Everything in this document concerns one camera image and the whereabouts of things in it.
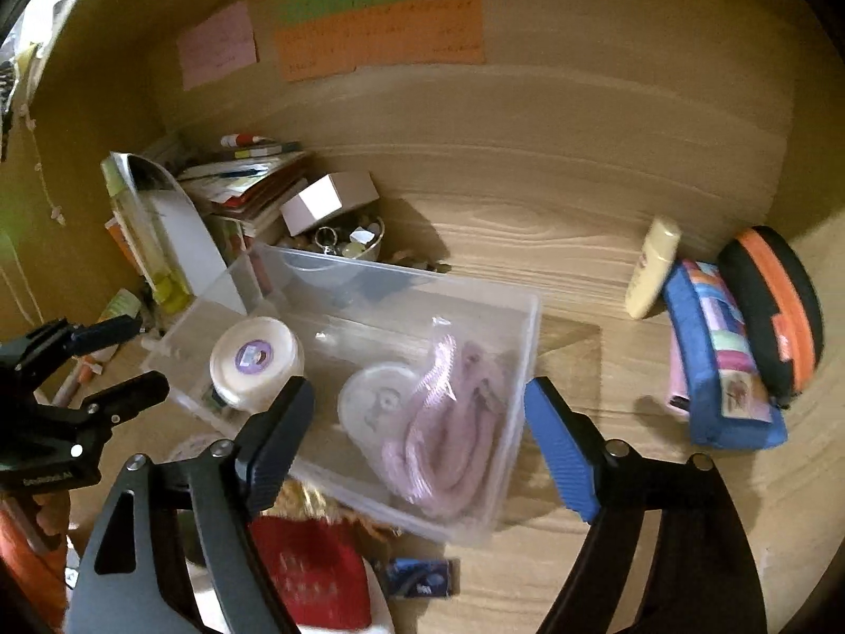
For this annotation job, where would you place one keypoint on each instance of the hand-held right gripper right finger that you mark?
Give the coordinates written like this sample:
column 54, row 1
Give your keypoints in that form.
column 561, row 450

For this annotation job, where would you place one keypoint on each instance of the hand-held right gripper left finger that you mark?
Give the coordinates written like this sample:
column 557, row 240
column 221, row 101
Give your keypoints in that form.
column 274, row 456

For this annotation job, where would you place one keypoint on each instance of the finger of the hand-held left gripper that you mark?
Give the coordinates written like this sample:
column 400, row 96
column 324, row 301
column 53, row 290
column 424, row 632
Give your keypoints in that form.
column 129, row 393
column 109, row 333

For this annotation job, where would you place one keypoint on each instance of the wooden desktop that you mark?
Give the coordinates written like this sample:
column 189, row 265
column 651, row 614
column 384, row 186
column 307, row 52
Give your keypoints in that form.
column 528, row 231

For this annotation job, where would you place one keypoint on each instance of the yellow green paper tag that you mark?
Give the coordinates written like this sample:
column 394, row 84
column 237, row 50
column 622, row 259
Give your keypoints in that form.
column 121, row 306

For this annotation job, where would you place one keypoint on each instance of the golden tinsel cloth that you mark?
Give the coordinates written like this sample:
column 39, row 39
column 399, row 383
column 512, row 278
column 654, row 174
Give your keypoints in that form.
column 343, row 512

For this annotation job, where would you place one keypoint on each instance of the white tape roll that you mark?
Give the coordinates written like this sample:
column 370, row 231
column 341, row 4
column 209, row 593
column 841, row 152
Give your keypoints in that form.
column 254, row 360

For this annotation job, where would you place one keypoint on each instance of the red fabric pouch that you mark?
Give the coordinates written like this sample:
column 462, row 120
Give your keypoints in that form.
column 310, row 571

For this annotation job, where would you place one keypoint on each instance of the pink flat case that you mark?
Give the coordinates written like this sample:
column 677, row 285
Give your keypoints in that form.
column 678, row 376

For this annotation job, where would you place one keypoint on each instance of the clear plastic storage box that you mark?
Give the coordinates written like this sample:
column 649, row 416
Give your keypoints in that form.
column 370, row 317

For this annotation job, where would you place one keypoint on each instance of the blue patchwork pencil case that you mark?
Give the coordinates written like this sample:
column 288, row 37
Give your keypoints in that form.
column 719, row 356

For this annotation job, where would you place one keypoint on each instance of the small dark blue packet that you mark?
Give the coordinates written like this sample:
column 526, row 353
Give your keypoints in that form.
column 419, row 578

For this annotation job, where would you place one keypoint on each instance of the pale yellow lotion bottle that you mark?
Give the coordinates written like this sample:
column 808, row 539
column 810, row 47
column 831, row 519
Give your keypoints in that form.
column 650, row 271

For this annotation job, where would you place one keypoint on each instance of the stack of books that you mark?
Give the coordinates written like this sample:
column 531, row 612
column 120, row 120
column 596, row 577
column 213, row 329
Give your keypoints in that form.
column 244, row 185

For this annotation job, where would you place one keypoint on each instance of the glass bowl of trinkets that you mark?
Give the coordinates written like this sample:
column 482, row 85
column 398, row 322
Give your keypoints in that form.
column 350, row 241

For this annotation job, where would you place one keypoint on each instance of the red and white tube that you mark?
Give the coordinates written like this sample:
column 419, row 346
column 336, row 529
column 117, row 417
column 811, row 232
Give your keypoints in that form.
column 244, row 140

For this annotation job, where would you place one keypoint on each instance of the scattered brown beads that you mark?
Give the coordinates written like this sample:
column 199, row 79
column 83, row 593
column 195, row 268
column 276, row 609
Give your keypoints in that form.
column 419, row 259

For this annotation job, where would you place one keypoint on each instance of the black and orange zip case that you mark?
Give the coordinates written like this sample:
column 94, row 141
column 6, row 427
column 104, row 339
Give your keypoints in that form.
column 772, row 310

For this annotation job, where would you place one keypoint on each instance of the small pink cardboard box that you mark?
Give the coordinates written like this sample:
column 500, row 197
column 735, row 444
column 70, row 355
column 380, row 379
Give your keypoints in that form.
column 327, row 201

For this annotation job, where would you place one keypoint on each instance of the pink sticky note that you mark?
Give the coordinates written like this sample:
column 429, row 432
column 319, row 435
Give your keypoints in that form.
column 216, row 45

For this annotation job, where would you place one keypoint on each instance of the orange sticky note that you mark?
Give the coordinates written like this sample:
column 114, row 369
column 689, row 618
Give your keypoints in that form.
column 396, row 36

